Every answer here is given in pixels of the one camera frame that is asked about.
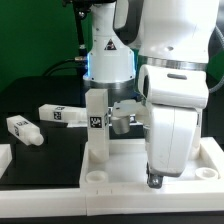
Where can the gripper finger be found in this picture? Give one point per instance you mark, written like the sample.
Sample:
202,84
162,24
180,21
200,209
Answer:
154,177

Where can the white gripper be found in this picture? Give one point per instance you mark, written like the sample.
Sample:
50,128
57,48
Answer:
174,100

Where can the white fence bar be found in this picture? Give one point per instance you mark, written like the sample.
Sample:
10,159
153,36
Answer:
72,202
5,157

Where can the paper sheet with markers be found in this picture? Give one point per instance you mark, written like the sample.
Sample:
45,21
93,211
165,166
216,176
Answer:
133,121

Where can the white left fence bar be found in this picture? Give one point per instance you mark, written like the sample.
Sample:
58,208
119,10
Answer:
5,157

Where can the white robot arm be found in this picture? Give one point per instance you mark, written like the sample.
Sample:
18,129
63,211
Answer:
171,37

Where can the white desk top tray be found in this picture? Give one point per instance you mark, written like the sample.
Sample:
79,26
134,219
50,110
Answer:
127,168

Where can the white front fence bar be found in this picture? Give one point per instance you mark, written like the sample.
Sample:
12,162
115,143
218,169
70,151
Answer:
72,202

